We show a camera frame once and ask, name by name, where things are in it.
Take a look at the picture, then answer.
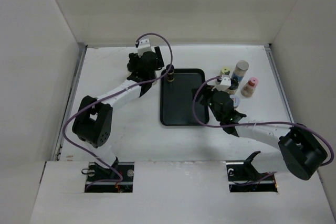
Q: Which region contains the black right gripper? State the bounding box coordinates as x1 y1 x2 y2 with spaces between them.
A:
192 83 225 122

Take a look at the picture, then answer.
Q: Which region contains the red-label white-lid jar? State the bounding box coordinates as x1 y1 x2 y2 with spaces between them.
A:
230 95 240 109

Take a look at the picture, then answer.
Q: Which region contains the small black-cap spice bottle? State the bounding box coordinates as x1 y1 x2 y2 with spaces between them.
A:
166 64 175 82

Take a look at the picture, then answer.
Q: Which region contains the pink-cap seasoning bottle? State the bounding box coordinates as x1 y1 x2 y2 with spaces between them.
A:
241 77 259 98

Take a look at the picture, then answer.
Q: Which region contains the yellow-cap seasoning bottle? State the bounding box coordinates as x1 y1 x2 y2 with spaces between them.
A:
219 67 231 77

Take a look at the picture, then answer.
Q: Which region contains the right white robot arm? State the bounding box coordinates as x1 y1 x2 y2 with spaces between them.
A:
192 83 334 180

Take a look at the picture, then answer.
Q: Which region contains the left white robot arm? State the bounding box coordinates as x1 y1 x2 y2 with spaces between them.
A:
72 47 164 182

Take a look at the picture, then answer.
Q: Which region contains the tall silver-cap seasoning jar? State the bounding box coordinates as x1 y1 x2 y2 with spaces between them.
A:
232 60 249 83

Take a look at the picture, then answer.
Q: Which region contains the black rectangular tray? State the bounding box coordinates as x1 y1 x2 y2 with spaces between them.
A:
160 68 205 126

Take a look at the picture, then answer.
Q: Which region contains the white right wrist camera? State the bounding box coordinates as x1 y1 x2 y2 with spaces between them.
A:
215 75 232 91

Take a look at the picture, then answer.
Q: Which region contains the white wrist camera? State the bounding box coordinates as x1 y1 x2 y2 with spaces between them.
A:
215 75 232 91
135 37 152 58

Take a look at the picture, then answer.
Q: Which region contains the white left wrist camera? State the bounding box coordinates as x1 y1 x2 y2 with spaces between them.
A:
135 37 152 58

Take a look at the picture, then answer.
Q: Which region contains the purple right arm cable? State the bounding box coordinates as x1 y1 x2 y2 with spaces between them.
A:
192 77 335 190

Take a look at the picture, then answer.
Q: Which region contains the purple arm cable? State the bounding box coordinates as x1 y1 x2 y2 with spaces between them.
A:
192 77 335 190
62 33 174 193

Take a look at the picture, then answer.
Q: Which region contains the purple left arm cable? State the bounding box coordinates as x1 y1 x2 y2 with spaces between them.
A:
62 33 174 193

